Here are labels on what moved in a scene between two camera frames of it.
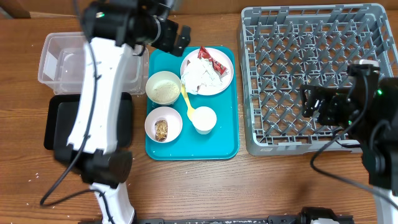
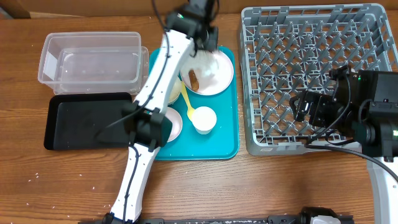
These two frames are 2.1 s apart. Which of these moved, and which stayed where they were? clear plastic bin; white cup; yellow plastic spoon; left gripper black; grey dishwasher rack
Moved: left gripper black
Stayed: yellow plastic spoon; white cup; grey dishwasher rack; clear plastic bin
